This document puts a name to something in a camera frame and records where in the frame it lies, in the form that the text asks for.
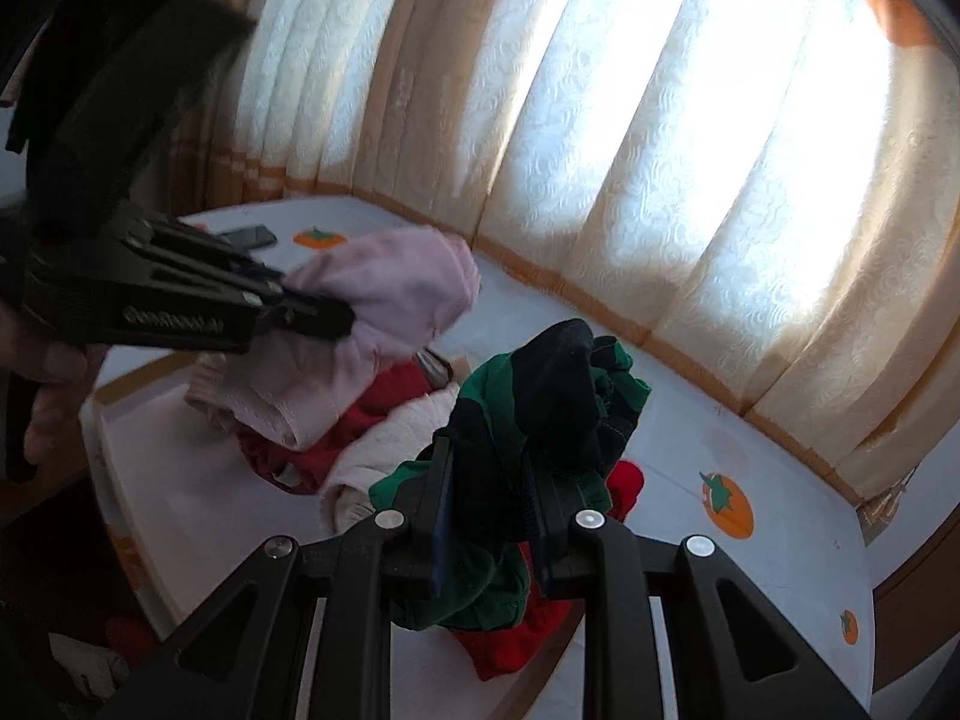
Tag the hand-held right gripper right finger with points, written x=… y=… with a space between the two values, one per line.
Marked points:
x=536 y=532

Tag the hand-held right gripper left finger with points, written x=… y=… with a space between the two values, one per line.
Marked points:
x=442 y=525

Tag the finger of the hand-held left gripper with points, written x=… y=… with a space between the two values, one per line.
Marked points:
x=307 y=315
x=217 y=259

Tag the cream white underwear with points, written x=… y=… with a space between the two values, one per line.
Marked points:
x=390 y=450

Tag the light pink underwear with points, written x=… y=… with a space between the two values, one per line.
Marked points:
x=405 y=285

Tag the dark red underwear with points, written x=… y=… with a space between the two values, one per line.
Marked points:
x=375 y=405

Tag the cream dotted underwear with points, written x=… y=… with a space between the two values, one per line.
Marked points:
x=210 y=390

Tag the green black striped underwear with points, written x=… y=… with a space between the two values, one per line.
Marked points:
x=510 y=405

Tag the shallow cardboard tray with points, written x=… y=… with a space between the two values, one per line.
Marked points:
x=195 y=510

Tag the grey underwear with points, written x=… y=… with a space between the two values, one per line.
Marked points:
x=86 y=671

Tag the person's left hand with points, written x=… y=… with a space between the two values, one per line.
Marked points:
x=60 y=371

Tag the black smartphone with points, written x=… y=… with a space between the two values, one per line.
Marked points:
x=251 y=238

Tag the curtain tassel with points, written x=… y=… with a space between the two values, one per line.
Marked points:
x=889 y=506

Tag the cream and orange curtain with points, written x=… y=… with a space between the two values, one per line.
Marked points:
x=675 y=165

